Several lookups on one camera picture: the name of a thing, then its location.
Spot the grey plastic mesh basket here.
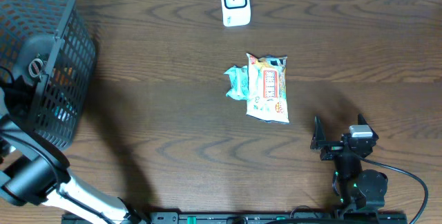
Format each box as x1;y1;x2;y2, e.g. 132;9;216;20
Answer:
1;0;97;151

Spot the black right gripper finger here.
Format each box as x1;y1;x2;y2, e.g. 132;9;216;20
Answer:
357;113;367;125
310;117;326;150

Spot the green Zam-Buk box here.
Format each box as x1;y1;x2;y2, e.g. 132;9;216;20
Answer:
28;53;48;80

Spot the yellow wet wipes pack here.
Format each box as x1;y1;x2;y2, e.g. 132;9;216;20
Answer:
247;53;289;124

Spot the white barcode scanner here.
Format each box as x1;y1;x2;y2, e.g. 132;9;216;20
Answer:
221;0;251;27

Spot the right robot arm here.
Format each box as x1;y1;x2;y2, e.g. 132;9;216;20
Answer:
310;114;388;218

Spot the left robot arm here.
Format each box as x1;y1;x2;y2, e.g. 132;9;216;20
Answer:
1;82;150;224

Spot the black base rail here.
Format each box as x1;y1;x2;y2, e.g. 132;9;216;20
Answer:
61;211;409;224

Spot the light green tissue pack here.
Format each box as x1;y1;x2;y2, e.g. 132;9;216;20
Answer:
224;66;249;100

